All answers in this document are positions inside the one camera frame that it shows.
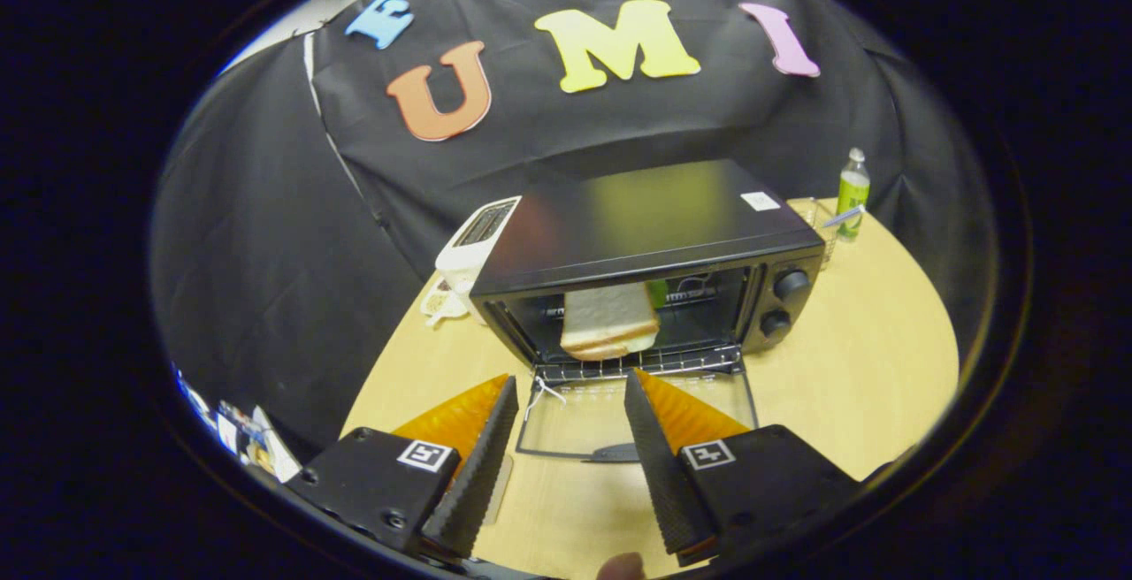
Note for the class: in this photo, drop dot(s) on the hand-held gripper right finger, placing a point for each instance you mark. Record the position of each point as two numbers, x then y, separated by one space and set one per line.
663 474

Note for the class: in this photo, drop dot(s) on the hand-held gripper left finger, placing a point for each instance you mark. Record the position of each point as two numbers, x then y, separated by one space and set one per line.
482 474

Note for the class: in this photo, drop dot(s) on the sandwich with lettuce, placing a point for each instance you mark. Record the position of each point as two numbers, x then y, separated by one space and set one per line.
608 319

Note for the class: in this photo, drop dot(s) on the black toaster oven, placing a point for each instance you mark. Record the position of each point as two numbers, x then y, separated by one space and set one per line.
646 217

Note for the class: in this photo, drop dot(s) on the white slot toaster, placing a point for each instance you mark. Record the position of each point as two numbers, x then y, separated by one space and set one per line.
469 248

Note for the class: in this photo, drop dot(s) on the small white dish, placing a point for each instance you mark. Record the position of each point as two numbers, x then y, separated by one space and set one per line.
439 304

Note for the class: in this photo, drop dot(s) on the white bag with items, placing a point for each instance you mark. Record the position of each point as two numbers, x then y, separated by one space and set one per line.
276 452

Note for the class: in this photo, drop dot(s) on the clear glass cup with utensil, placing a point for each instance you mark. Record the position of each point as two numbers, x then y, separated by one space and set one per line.
822 226

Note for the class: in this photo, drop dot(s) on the green plastic bottle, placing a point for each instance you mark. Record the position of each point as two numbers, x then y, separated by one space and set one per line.
853 191

